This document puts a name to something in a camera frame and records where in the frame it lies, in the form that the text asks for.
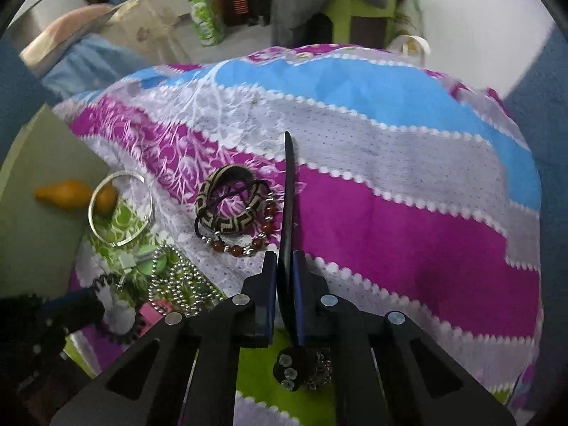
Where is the silver ball chain necklace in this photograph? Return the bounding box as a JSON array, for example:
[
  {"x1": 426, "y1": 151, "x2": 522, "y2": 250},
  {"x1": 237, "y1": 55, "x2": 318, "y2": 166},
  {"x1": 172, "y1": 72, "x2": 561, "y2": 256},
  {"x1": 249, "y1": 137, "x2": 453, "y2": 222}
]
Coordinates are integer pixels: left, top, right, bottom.
[{"x1": 148, "y1": 244, "x2": 225, "y2": 318}]

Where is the black gold patterned bangle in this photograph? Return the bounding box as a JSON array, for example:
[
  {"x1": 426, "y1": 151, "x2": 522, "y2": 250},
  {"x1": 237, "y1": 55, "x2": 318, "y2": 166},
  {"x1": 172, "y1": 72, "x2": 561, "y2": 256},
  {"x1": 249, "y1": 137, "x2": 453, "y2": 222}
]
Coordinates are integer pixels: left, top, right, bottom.
[{"x1": 193, "y1": 164, "x2": 271, "y2": 236}]

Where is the white cardboard box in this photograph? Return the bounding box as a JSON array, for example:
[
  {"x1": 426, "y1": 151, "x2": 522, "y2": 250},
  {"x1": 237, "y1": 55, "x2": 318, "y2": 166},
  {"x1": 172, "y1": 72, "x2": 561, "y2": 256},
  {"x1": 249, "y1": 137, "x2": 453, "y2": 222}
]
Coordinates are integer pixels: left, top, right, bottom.
[{"x1": 1, "y1": 105, "x2": 109, "y2": 299}]

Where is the light blue sheet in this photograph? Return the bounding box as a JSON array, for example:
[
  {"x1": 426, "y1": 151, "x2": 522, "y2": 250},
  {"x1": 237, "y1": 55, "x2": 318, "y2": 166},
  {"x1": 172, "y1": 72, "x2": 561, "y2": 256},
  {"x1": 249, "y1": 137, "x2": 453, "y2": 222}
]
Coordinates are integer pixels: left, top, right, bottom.
[{"x1": 39, "y1": 34, "x2": 150, "y2": 101}]

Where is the blue textured pillow right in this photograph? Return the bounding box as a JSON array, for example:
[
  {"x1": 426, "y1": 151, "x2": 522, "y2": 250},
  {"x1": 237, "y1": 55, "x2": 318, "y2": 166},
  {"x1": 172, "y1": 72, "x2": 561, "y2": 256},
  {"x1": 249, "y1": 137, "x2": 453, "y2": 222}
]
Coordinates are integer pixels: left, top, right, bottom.
[{"x1": 506, "y1": 29, "x2": 567, "y2": 411}]

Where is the silver bangle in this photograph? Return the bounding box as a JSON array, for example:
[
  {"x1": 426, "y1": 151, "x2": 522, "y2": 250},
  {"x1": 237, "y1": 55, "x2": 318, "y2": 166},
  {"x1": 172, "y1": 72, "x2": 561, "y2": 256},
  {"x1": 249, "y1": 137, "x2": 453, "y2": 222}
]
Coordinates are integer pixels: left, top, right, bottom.
[{"x1": 87, "y1": 169, "x2": 154, "y2": 249}]

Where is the red bead bracelet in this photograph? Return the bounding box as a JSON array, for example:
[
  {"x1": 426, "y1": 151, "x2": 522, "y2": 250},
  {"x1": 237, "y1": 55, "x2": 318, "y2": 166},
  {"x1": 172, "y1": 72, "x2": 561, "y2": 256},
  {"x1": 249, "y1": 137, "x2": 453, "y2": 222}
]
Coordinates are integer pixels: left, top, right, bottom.
[{"x1": 201, "y1": 194, "x2": 278, "y2": 258}]

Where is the blue textured pillow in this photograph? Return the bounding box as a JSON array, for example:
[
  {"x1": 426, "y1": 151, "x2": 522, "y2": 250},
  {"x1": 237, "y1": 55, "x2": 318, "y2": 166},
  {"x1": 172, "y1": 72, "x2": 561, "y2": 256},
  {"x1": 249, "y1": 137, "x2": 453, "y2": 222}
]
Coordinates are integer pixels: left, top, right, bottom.
[
  {"x1": 0, "y1": 39, "x2": 59, "y2": 162},
  {"x1": 506, "y1": 29, "x2": 567, "y2": 411}
]

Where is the beige patterned bag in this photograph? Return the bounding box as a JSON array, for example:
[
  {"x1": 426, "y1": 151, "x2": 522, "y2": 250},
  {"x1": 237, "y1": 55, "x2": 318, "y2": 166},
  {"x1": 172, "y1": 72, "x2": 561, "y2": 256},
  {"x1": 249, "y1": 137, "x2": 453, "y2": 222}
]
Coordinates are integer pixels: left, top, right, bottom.
[{"x1": 98, "y1": 0, "x2": 191, "y2": 65}]

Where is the colourful striped floral cloth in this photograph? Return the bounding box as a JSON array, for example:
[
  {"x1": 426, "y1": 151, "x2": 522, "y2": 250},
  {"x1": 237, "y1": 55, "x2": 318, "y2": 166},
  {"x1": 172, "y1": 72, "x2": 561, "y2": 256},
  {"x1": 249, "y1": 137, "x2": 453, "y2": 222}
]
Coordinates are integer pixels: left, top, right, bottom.
[{"x1": 55, "y1": 46, "x2": 543, "y2": 425}]

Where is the green plastic stool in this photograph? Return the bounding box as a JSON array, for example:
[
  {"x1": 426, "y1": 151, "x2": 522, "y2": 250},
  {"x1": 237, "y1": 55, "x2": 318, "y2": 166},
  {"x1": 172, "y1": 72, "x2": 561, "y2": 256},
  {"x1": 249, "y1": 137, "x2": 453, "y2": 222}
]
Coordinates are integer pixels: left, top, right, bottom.
[{"x1": 304, "y1": 0, "x2": 398, "y2": 49}]

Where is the pink cream pillow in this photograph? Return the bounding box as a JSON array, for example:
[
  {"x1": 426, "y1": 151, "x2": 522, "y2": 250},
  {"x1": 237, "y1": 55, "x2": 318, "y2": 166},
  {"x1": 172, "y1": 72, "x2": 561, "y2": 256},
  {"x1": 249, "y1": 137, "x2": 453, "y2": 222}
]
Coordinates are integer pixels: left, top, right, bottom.
[{"x1": 19, "y1": 4, "x2": 118, "y2": 77}]

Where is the blue textured pillow left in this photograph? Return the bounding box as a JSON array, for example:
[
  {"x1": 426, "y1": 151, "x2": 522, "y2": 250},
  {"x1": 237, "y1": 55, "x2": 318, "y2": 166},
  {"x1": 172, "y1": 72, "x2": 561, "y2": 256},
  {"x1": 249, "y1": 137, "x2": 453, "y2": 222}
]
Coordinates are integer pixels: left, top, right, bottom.
[{"x1": 0, "y1": 39, "x2": 59, "y2": 162}]

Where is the black coil hair tie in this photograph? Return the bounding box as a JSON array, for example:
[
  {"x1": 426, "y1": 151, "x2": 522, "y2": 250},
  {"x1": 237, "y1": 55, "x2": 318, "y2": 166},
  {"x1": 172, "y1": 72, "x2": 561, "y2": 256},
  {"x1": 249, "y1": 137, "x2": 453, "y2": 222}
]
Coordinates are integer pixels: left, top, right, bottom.
[{"x1": 90, "y1": 273, "x2": 147, "y2": 344}]

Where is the green patterned bag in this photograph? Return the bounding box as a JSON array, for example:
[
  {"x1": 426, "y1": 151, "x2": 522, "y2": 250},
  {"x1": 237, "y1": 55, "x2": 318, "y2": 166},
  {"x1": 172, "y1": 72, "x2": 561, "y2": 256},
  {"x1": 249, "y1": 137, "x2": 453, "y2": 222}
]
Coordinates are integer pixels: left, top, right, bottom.
[{"x1": 189, "y1": 0, "x2": 225, "y2": 47}]

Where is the orange seashell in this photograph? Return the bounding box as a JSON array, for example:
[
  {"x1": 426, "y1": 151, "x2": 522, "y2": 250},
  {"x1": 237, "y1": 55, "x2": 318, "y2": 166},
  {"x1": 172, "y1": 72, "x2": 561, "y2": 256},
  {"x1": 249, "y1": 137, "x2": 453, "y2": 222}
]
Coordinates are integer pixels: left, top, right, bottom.
[{"x1": 34, "y1": 179, "x2": 119, "y2": 217}]

